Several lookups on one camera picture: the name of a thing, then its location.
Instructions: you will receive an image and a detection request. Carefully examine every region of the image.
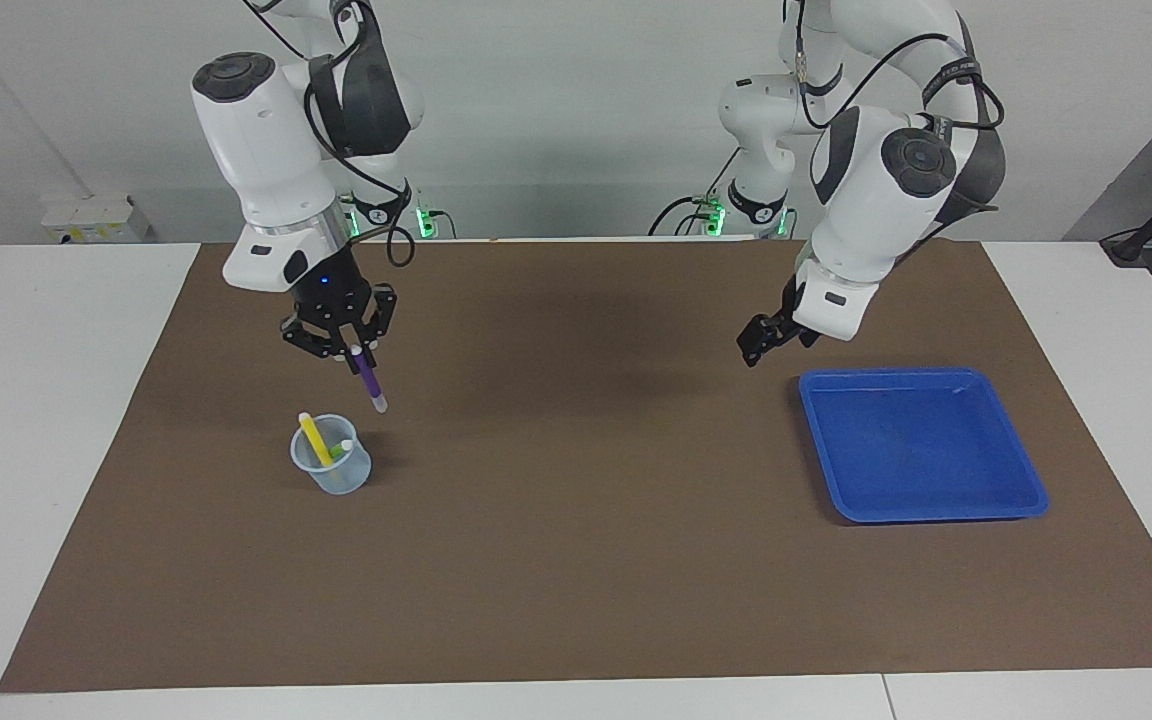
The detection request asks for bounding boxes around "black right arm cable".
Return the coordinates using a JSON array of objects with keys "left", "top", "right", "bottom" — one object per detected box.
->
[{"left": 246, "top": 0, "right": 417, "bottom": 269}]

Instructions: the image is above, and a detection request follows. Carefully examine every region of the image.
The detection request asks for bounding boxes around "brown table mat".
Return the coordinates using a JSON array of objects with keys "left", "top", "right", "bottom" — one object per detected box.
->
[{"left": 0, "top": 238, "right": 1152, "bottom": 694}]

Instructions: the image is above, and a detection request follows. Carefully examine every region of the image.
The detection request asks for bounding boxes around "yellow pen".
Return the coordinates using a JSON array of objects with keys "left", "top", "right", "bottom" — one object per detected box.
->
[{"left": 298, "top": 411, "right": 335, "bottom": 468}]

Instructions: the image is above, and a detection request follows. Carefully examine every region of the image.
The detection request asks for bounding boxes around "purple pen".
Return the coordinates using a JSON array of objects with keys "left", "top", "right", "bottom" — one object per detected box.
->
[{"left": 350, "top": 346, "right": 389, "bottom": 414}]

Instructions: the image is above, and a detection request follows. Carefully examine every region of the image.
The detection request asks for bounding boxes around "white socket box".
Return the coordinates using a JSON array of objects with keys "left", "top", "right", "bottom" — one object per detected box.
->
[{"left": 41, "top": 195, "right": 152, "bottom": 244}]

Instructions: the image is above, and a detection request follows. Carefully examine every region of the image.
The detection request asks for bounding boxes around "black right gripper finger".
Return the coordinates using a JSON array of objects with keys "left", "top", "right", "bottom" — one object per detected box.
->
[
  {"left": 356, "top": 285, "right": 399, "bottom": 369},
  {"left": 281, "top": 318, "right": 349, "bottom": 363}
]

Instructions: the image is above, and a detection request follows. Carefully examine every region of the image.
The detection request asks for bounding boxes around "black left arm base cable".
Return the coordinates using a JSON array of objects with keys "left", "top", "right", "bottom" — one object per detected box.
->
[{"left": 648, "top": 150, "right": 737, "bottom": 238}]

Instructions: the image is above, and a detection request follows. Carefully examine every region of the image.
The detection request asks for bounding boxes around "blue plastic tray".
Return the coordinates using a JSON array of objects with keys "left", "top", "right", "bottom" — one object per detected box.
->
[{"left": 798, "top": 367, "right": 1050, "bottom": 525}]

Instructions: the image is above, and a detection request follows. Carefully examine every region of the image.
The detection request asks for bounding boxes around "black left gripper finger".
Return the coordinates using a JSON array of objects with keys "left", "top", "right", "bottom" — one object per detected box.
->
[{"left": 736, "top": 313, "right": 799, "bottom": 368}]

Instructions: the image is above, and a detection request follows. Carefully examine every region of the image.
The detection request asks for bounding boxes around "translucent plastic cup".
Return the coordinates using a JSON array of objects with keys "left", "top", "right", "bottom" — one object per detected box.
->
[{"left": 290, "top": 414, "right": 373, "bottom": 496}]

